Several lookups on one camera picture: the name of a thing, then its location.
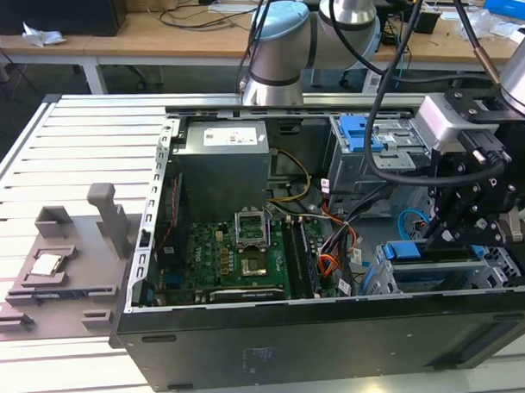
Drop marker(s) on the hard disk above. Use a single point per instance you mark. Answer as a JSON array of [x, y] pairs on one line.
[[404, 249]]

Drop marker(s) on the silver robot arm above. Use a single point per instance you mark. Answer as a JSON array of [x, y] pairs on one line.
[[279, 45]]

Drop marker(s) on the metal disk bay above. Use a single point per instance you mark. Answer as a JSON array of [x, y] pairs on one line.
[[497, 261]]

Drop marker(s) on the black RAM slot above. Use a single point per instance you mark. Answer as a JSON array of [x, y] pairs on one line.
[[310, 268], [295, 264]]

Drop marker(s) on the metal drive cage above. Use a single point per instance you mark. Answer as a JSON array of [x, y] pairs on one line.
[[352, 172]]

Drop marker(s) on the blue empty drive carrier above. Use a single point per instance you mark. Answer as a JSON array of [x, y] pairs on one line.
[[355, 133]]

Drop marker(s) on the small black open box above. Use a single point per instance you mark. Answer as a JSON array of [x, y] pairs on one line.
[[426, 20]]

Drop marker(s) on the blue cardboard box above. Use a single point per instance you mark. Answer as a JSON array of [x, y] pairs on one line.
[[506, 2]]

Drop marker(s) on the square brown chipset chip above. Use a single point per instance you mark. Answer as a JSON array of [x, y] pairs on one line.
[[253, 267]]

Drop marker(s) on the black PC case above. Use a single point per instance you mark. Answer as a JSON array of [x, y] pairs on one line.
[[294, 359]]

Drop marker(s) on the black graphics card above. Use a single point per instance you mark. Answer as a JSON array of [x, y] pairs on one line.
[[248, 295]]

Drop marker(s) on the grey power supply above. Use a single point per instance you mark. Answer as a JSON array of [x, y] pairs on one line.
[[223, 172]]

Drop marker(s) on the green motherboard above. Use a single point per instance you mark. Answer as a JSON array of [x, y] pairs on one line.
[[212, 250]]

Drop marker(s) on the wooden desk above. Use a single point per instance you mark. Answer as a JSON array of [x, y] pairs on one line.
[[153, 36]]

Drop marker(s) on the grey parts rack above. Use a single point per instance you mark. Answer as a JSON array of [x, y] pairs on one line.
[[88, 271]]

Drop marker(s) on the RAM stick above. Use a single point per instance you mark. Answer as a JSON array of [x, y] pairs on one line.
[[72, 294]]

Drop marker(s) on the silver CPU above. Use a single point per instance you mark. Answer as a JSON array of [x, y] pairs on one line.
[[49, 264]]

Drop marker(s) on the large black box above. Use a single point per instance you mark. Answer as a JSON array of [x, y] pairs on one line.
[[53, 14]]

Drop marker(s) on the crumpled white paper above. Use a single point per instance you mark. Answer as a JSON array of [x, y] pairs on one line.
[[41, 34]]

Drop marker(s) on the silver white wrist camera box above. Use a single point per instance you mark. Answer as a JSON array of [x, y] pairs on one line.
[[436, 121]]

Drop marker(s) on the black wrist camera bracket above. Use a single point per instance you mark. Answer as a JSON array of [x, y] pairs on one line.
[[457, 99]]

